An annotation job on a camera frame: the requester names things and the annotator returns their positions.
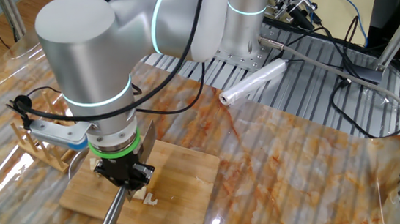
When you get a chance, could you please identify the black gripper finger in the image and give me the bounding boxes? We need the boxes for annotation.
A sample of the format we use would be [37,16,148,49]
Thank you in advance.
[92,162,123,192]
[125,161,157,190]

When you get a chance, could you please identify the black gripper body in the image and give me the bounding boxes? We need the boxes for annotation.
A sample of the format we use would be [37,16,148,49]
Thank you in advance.
[96,149,146,189]

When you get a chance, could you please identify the steel cleaver knife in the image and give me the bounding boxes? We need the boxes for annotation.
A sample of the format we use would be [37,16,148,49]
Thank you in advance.
[85,119,166,224]

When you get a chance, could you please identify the thin lotus slice with holes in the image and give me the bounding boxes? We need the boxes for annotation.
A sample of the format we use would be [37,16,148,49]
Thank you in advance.
[141,191,160,208]

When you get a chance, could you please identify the metal bowl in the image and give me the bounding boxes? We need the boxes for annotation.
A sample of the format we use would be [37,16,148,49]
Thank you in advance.
[66,149,93,181]

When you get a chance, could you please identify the bamboo cutting board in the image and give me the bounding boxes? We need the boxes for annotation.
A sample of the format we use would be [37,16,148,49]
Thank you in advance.
[53,127,228,224]

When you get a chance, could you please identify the wooden peg rack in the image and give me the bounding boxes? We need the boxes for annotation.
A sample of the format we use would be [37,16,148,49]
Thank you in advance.
[7,87,81,179]

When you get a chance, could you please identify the clear plastic wrap roll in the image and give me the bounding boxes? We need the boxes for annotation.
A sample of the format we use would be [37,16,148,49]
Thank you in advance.
[215,56,292,108]

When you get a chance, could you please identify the marble pattern plastic sheet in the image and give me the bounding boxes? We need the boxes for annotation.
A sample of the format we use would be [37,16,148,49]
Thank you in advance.
[0,0,400,224]

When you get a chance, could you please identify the beige board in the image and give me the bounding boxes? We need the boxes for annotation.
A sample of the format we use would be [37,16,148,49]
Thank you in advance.
[297,0,391,54]

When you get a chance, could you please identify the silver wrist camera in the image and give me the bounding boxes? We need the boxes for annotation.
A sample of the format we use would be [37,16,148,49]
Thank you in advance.
[26,113,97,156]

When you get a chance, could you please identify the black camera cable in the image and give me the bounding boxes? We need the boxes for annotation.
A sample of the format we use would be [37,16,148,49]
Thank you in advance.
[0,0,223,131]

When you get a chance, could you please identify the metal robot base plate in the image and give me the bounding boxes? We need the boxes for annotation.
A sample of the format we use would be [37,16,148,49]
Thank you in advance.
[212,21,287,77]

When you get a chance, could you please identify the black looped cable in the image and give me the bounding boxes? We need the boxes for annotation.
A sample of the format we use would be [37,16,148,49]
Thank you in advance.
[327,70,400,144]

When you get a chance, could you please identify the grey hose with connector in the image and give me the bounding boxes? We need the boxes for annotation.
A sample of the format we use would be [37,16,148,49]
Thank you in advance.
[257,22,400,132]

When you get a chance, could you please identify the grey post foot bracket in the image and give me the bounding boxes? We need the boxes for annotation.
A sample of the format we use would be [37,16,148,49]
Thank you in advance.
[342,60,385,88]

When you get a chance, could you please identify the blue cable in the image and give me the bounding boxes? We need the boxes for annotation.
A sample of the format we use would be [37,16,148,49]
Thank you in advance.
[303,0,371,53]

